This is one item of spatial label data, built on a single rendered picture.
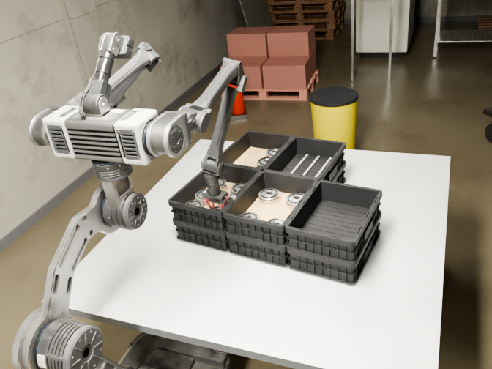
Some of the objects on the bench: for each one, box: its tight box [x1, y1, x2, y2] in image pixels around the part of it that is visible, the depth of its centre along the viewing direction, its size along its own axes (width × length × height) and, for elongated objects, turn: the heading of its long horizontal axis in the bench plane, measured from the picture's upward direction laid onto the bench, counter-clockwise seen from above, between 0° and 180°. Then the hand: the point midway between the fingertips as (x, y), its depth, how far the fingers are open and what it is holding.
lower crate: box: [226, 233, 291, 267], centre depth 228 cm, size 40×30×12 cm
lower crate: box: [173, 220, 231, 251], centre depth 242 cm, size 40×30×12 cm
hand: (218, 209), depth 225 cm, fingers open, 6 cm apart
